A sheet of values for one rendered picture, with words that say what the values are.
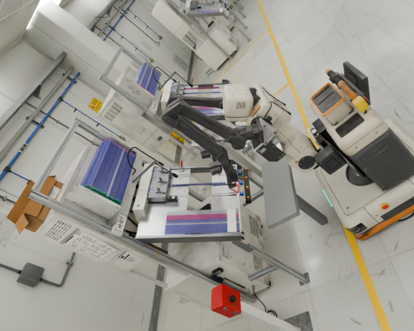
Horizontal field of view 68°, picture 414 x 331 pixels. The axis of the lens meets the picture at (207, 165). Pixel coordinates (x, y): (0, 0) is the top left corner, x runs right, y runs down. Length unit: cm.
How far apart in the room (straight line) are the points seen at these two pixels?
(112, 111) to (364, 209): 241
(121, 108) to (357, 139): 223
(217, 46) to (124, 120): 369
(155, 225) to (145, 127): 138
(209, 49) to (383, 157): 515
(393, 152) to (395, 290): 83
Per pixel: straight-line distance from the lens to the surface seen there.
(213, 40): 657
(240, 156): 282
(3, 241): 346
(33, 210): 227
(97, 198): 207
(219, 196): 230
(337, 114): 187
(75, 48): 527
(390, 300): 225
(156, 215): 225
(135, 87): 319
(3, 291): 332
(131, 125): 332
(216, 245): 239
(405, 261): 228
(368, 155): 189
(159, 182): 239
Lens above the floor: 199
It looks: 26 degrees down
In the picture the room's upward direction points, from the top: 55 degrees counter-clockwise
